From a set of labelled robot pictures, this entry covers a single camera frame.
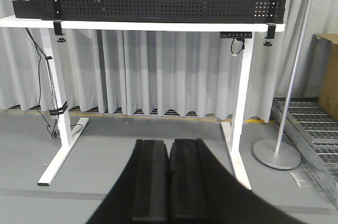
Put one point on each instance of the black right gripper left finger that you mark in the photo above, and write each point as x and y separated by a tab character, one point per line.
140	195

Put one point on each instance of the left black pegboard clamp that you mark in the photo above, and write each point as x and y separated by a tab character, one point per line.
57	21

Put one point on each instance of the black desk control box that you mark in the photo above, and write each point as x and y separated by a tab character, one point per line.
236	35

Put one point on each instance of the brown cardboard box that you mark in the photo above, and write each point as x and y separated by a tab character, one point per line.
328	94

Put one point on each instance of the black pegboard clamp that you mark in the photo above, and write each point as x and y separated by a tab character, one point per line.
57	21
270	20

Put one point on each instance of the black tray on desk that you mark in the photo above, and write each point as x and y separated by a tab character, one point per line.
27	8

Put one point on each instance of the grey curtain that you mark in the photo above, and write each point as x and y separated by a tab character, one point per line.
167	70

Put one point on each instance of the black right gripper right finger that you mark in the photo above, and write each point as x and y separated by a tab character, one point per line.
204	191

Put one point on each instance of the white standing desk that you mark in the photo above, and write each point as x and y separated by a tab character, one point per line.
232	130

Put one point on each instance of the right black pegboard clamp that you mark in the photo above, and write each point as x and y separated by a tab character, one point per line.
270	20

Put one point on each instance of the grey round-base floor stand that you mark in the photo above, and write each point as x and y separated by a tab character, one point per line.
276	153

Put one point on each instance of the metal floor grating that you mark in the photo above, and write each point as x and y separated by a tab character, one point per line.
314	134

